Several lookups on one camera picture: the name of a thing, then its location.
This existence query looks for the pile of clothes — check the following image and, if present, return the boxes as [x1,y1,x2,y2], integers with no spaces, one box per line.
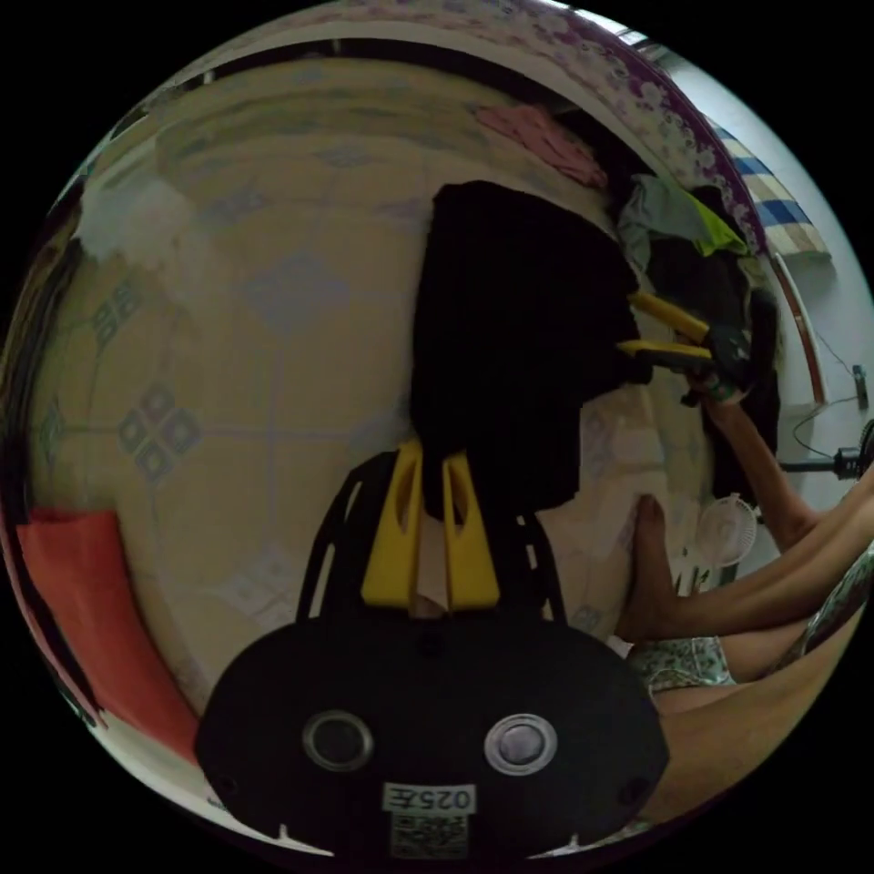
[474,102,784,508]

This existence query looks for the blue checked blanket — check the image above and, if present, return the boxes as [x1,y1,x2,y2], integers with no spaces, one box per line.
[713,122,831,259]

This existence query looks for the person's body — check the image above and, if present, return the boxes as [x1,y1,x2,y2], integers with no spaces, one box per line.
[614,467,874,838]

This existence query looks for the black pants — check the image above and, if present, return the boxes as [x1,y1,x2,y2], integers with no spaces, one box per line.
[409,179,651,522]

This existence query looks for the red cloth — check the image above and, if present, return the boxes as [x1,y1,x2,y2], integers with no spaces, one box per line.
[15,507,200,765]

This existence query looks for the person's right forearm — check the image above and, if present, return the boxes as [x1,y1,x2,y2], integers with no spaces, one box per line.
[703,399,820,549]

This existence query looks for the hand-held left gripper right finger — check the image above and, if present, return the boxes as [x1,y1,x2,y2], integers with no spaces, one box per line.
[442,451,501,612]

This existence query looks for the white cloth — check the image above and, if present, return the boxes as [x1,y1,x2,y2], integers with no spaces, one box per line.
[80,178,196,264]

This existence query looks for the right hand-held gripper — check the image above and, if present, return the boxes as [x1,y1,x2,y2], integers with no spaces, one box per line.
[615,292,757,385]

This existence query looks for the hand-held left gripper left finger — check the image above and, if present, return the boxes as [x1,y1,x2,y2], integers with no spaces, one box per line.
[361,439,425,608]

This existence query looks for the purple floral cloth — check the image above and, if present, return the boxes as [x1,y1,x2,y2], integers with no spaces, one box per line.
[272,0,767,258]

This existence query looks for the person's right hand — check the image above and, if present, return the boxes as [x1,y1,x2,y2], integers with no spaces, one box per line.
[680,365,747,411]

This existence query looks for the black standing fan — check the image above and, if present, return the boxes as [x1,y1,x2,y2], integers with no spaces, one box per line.
[777,416,874,487]

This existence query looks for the small white fan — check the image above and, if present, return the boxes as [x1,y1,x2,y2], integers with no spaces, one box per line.
[696,491,760,569]

